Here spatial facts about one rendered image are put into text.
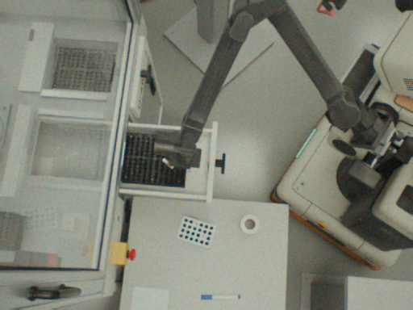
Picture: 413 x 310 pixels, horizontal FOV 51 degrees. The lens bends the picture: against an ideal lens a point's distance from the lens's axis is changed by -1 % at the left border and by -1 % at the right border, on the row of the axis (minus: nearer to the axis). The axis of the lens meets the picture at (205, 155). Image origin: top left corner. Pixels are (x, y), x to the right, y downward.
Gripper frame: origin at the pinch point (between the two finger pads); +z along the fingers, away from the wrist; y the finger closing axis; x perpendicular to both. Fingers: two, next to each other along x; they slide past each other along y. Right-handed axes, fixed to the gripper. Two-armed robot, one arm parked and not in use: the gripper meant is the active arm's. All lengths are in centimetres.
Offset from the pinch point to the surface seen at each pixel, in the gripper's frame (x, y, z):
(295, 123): -53, -63, 86
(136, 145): -4.9, 17.0, 4.5
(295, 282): 35, -68, 85
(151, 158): -0.6, 11.3, 3.3
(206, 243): 25.2, -12.2, 14.3
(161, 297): 45.5, 1.1, 14.4
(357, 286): 34, -67, 9
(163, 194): 11.2, 5.4, 3.2
